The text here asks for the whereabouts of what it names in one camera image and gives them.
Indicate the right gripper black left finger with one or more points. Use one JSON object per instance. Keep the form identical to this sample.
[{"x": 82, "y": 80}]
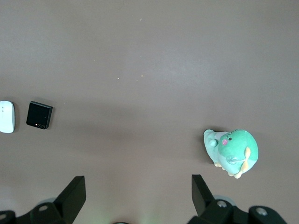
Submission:
[{"x": 70, "y": 198}]

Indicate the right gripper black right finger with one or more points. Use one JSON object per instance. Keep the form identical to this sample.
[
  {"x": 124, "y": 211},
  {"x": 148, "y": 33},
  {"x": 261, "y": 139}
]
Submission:
[{"x": 203, "y": 200}]

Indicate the black flip phone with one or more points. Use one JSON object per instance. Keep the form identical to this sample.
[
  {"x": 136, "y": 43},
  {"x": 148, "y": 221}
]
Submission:
[{"x": 38, "y": 114}]

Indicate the white computer mouse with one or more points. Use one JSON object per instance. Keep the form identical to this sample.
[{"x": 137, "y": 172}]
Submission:
[{"x": 7, "y": 116}]

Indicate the green dinosaur plush toy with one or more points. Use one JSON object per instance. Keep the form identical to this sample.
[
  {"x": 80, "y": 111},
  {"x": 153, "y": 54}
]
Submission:
[{"x": 238, "y": 149}]

